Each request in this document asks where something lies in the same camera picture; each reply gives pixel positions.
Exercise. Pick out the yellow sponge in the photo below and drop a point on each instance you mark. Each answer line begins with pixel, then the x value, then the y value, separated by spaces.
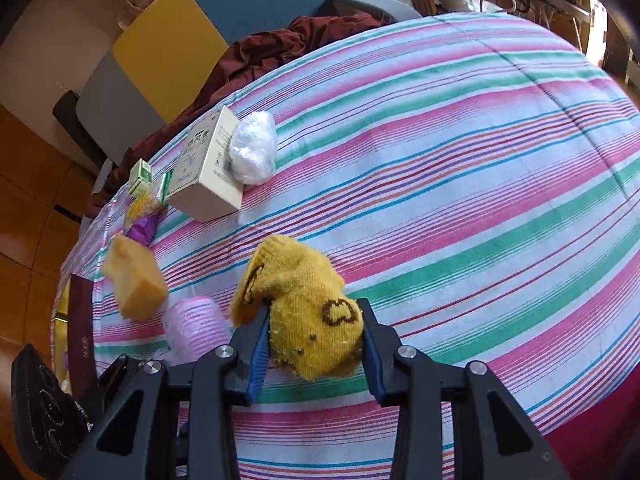
pixel 135 280

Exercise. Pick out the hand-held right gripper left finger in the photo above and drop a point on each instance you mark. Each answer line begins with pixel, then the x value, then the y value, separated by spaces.
pixel 257 360

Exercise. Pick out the purple snack packet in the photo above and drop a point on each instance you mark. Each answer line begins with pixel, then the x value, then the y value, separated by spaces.
pixel 140 227

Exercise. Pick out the dark red sheet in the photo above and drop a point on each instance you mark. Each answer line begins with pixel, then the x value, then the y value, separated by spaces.
pixel 590 430

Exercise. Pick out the small green box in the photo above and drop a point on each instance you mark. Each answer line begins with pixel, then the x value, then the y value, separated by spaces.
pixel 140 177

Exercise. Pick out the maroon cloth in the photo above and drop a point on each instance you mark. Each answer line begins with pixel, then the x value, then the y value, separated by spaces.
pixel 270 45

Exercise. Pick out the pink hair roller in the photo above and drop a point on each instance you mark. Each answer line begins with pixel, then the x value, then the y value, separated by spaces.
pixel 195 327

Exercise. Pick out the white plastic bag ball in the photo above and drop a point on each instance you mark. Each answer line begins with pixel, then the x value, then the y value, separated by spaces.
pixel 252 150

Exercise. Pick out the striped blanket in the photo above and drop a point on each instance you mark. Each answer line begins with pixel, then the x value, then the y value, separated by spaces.
pixel 450 160

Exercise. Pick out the yellow sock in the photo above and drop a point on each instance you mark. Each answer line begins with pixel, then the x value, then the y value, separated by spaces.
pixel 300 285

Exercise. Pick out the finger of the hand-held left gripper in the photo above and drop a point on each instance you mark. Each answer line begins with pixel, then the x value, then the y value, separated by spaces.
pixel 110 375

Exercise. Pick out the gold tin box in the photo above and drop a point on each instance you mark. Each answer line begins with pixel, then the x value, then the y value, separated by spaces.
pixel 80 330

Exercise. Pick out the grey yellow blue sofa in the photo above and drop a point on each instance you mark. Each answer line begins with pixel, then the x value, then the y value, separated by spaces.
pixel 165 35

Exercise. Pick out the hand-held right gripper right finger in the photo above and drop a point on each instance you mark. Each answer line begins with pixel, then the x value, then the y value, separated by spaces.
pixel 375 360

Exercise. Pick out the beige carton box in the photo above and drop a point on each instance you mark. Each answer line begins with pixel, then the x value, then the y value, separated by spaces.
pixel 205 180

